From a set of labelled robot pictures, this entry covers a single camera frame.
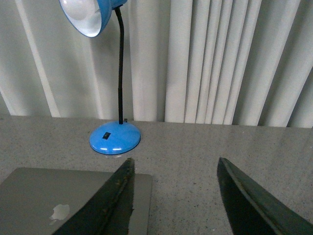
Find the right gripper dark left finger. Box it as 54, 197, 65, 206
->
54, 158, 135, 235

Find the silver laptop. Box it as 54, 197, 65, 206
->
0, 168, 152, 235

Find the white curtain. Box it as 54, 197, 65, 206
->
0, 0, 313, 128

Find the blue desk lamp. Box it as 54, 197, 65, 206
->
59, 0, 141, 155

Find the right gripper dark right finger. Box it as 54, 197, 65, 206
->
217, 158, 313, 235

